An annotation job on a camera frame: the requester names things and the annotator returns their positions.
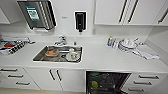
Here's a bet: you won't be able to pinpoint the stainless steel dishwasher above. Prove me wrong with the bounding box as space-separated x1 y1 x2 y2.
85 70 132 94

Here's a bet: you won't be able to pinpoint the chrome faucet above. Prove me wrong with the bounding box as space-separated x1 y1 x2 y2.
53 35 68 47

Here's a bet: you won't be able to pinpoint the black soap dispenser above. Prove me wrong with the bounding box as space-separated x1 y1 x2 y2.
73 10 88 35

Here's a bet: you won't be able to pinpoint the blue white soap bottle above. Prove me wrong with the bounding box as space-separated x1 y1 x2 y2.
106 35 115 47

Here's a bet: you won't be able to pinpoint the small clear bottle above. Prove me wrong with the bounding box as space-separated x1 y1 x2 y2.
113 38 119 49

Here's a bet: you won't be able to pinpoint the orange bowl in sink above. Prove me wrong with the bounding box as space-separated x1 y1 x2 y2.
44 47 58 58

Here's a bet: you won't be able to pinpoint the white stacked dishes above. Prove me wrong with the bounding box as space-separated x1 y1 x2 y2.
117 36 138 53

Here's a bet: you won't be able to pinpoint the stainless steel sink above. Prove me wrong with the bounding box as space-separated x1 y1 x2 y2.
31 45 84 64

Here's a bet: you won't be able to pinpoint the grey paper towel dispenser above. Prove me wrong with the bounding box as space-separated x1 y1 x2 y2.
16 0 58 33

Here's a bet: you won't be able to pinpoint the white dish cloth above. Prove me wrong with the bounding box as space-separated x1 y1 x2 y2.
132 44 161 61

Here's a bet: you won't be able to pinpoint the dish drying rack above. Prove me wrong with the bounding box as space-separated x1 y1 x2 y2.
0 38 35 56

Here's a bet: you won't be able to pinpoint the white drawer unit wide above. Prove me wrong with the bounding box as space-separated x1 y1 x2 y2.
0 66 41 91

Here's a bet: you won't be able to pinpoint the white wall outlet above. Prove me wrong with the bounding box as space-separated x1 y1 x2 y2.
91 28 97 36

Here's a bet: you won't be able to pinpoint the small wall label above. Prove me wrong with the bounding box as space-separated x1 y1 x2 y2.
61 16 69 20

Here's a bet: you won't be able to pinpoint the white wall cabinet black handles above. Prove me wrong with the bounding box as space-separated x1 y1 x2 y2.
93 0 168 27

